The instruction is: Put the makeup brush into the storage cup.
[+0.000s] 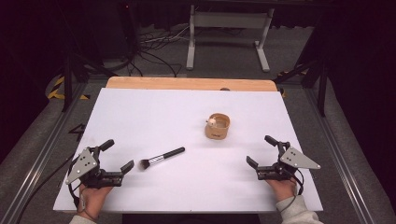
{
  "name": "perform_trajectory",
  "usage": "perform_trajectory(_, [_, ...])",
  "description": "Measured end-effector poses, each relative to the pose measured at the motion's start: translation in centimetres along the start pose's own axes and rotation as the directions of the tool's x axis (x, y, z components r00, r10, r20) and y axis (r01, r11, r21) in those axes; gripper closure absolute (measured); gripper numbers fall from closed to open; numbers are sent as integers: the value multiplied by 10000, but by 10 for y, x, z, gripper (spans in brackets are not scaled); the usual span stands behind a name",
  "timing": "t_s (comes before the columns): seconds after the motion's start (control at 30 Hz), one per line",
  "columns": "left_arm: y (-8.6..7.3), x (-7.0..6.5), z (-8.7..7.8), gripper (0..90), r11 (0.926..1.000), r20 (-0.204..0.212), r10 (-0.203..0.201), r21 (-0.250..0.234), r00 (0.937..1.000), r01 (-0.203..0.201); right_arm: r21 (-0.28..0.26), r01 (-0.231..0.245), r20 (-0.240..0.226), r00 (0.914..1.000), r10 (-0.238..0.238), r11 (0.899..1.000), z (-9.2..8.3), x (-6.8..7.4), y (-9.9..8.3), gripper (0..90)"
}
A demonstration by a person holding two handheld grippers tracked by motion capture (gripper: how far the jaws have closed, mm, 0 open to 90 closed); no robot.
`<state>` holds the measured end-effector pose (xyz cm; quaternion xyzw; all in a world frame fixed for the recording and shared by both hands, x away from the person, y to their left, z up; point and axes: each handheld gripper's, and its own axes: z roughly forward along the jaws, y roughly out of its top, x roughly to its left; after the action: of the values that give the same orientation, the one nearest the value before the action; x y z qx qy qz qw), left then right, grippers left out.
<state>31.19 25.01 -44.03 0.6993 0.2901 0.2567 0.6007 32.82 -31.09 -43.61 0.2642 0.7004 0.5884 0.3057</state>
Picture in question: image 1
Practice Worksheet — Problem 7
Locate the black tripod stand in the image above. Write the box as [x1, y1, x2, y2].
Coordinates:
[60, 50, 120, 113]
[274, 59, 329, 118]

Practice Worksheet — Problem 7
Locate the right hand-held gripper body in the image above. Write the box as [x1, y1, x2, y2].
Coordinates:
[256, 142, 322, 181]

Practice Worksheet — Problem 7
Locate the right hand-held gripper cable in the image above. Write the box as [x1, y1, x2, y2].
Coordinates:
[278, 169, 305, 214]

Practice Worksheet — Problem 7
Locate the black makeup brush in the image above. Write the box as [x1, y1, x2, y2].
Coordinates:
[138, 147, 186, 171]

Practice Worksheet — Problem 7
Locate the person's left hand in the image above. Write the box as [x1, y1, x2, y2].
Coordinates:
[76, 184, 114, 222]

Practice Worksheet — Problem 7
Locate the dark box with red light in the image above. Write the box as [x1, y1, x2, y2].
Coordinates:
[117, 0, 142, 60]

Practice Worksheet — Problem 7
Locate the aluminium floor rail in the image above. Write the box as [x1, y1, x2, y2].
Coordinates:
[0, 82, 89, 224]
[304, 88, 375, 224]

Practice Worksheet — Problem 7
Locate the left hand-held gripper cable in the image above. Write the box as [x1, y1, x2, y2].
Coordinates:
[14, 152, 81, 224]

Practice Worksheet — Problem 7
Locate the person's right hand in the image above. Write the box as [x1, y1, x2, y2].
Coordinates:
[265, 177, 298, 203]

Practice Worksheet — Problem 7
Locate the yellow black floor tape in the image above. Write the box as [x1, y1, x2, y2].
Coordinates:
[47, 76, 92, 101]
[277, 69, 310, 98]

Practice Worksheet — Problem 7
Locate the bundle of floor cables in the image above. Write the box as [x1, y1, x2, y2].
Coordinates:
[127, 24, 191, 77]

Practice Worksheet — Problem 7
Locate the white board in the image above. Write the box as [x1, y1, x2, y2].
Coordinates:
[52, 88, 324, 214]

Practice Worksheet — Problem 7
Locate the white metal stand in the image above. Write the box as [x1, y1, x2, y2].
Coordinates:
[186, 4, 276, 73]

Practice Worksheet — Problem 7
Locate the wooden table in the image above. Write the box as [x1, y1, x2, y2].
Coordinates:
[106, 77, 278, 92]

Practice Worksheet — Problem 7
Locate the round wooden brush holder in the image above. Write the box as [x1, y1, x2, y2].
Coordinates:
[204, 112, 231, 141]

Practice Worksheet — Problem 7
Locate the hand-held gripper cable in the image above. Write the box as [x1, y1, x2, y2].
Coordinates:
[14, 152, 81, 224]
[278, 169, 305, 214]

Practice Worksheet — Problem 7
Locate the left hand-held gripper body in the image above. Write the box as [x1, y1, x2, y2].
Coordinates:
[64, 146, 126, 189]

